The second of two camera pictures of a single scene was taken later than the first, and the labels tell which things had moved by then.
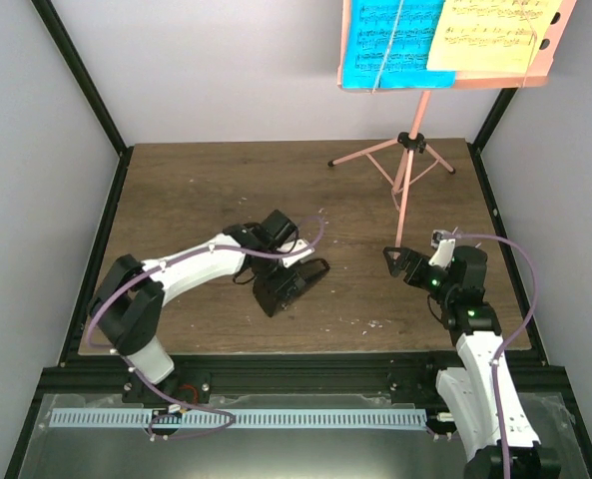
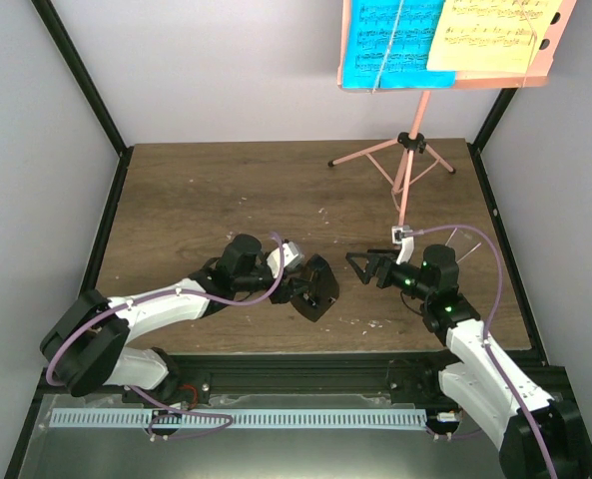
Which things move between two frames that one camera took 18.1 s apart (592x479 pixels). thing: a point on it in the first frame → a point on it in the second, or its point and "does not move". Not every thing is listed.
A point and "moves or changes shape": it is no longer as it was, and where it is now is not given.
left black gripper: x=278 y=279 → x=284 y=291
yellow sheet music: x=491 y=36 does not move
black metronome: x=276 y=284 moves or changes shape
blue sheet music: x=406 y=61 does not move
